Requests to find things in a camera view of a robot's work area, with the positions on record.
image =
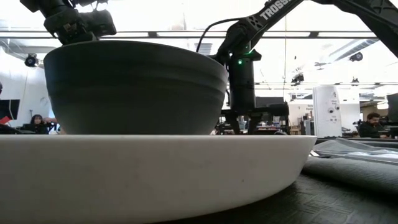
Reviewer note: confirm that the person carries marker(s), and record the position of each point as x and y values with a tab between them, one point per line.
371	126
37	124

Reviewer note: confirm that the dark grey bowl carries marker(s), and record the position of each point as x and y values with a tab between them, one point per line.
136	90

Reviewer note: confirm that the white shallow plate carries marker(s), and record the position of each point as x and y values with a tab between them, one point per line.
149	177

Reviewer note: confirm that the small dark wall monitor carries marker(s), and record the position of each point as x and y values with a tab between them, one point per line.
9	109

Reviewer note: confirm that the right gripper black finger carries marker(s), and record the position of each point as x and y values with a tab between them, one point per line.
233	126
254	126

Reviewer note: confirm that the large black monitor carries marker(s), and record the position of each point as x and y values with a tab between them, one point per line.
270	101

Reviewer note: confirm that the red flat object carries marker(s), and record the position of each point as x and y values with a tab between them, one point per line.
5	120

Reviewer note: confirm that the black ceiling camera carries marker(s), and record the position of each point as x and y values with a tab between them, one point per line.
297	78
356	56
31	60

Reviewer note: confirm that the black monitor at room edge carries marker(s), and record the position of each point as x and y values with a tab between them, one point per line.
393	107

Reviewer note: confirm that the white round pillar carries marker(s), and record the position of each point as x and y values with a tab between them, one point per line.
326	109

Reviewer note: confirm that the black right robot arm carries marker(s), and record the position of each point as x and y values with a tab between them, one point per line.
242	81

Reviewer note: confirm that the grey cloth napkin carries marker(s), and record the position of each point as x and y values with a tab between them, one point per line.
357	175

